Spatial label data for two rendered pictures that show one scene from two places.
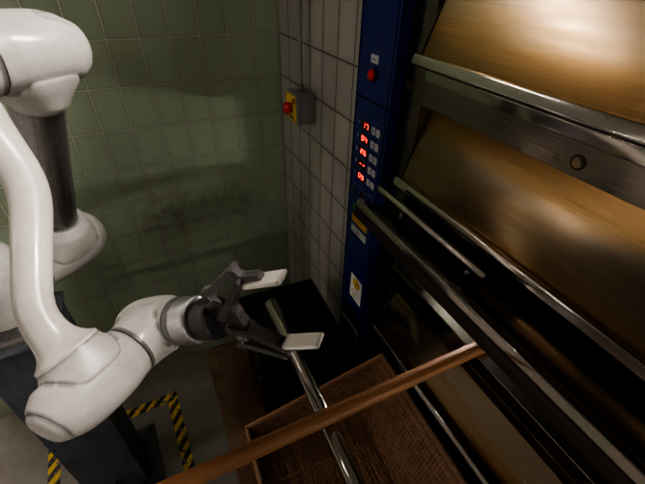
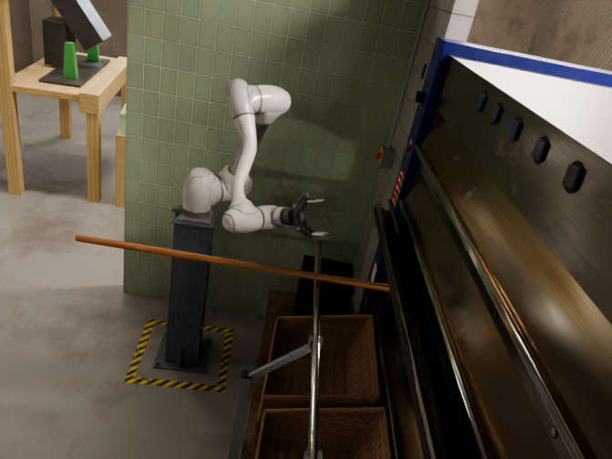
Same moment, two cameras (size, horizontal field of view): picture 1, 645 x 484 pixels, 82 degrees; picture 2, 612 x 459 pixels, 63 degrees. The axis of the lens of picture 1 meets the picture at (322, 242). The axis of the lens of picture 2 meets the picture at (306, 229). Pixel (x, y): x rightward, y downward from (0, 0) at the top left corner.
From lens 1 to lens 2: 1.51 m
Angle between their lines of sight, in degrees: 21
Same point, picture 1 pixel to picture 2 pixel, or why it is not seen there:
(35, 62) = (270, 106)
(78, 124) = not seen: hidden behind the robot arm
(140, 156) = (285, 158)
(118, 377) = (252, 219)
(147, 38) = (316, 97)
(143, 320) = (266, 209)
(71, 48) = (284, 103)
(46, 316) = (240, 189)
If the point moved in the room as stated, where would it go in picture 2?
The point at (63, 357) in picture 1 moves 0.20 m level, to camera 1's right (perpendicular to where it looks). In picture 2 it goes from (241, 203) to (282, 219)
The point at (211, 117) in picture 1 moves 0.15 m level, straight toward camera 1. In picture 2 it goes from (335, 148) to (331, 156)
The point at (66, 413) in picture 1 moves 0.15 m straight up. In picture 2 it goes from (236, 219) to (240, 185)
